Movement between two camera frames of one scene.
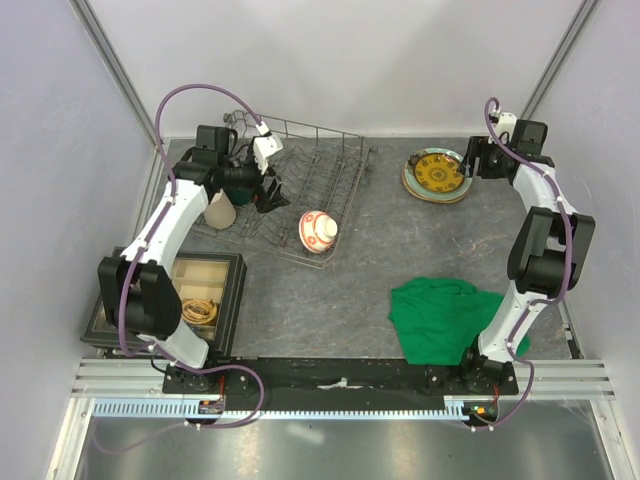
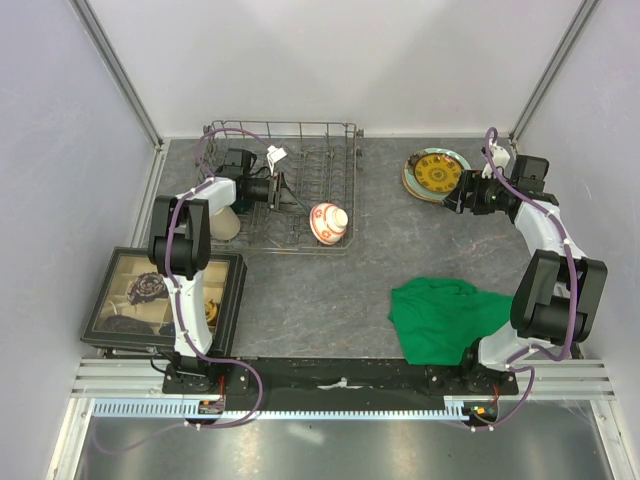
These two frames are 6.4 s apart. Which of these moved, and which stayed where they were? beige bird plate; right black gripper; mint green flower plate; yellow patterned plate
Moved: right black gripper
Stayed: mint green flower plate; beige bird plate; yellow patterned plate
